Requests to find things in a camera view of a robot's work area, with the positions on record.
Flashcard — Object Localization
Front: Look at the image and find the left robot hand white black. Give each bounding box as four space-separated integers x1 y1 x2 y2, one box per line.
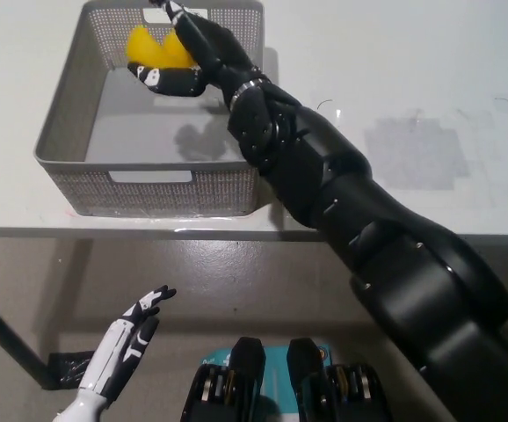
79 284 178 402

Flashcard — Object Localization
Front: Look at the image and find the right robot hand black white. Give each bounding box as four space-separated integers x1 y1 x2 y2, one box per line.
127 0 267 101

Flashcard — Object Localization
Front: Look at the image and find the yellow rubber duck toy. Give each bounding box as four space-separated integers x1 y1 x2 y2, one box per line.
126 25 200 71

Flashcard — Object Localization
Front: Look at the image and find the grey perforated plastic basket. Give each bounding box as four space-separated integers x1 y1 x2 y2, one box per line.
32 0 266 219

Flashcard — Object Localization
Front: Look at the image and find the black table leg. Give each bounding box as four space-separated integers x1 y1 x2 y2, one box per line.
0 285 49 390

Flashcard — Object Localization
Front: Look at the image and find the robot body black teal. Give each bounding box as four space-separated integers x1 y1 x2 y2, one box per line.
179 336 396 422

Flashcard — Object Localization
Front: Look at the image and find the grey translucent tape patch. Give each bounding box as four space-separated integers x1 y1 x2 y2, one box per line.
363 116 471 193

